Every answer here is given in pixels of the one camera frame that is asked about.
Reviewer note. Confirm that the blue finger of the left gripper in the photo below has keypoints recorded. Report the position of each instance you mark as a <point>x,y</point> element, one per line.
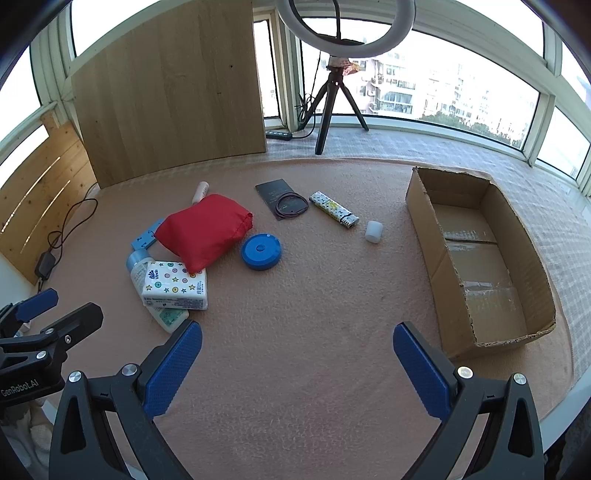
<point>57,338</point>
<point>13,316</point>

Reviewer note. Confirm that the small white cylinder cap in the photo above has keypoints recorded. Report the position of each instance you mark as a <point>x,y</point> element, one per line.
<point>374,232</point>

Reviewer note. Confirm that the black tripod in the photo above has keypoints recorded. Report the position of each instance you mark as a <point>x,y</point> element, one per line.
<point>328,92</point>

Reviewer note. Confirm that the red fabric pouch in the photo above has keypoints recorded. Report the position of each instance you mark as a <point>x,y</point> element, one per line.
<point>203,232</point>

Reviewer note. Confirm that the pink tube grey cap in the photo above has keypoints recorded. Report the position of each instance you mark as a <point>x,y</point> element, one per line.
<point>201,192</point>

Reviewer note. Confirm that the pine wood side panel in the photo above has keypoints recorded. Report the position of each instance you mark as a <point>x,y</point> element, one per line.
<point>38,194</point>

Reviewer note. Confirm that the blue phone stand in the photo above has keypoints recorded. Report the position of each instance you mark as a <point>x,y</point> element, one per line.
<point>147,238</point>

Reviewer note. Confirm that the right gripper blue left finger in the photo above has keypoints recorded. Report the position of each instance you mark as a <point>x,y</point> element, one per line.
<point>83,445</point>

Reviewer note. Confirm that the patterned lighter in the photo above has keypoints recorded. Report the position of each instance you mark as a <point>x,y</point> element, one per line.
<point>334,209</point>

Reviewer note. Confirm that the wooden headboard panel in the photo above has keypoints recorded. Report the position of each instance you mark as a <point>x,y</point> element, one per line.
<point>180,88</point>

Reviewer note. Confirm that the star patterned tissue pack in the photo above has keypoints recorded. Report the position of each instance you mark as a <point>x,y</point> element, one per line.
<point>169,285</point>

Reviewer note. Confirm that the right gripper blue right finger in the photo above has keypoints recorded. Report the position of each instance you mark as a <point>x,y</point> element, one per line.
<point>510,446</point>

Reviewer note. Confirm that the blue round tape measure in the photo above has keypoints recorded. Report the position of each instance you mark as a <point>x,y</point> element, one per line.
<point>261,252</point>

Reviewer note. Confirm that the white ring light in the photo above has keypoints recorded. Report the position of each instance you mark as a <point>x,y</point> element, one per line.
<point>342,48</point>

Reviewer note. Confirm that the cardboard box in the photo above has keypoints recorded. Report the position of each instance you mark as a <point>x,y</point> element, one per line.
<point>490,288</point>

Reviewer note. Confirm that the black card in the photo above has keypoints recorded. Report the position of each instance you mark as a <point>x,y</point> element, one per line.
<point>282,201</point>

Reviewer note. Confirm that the black power strip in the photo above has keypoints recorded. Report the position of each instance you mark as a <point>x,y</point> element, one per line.
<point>279,135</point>

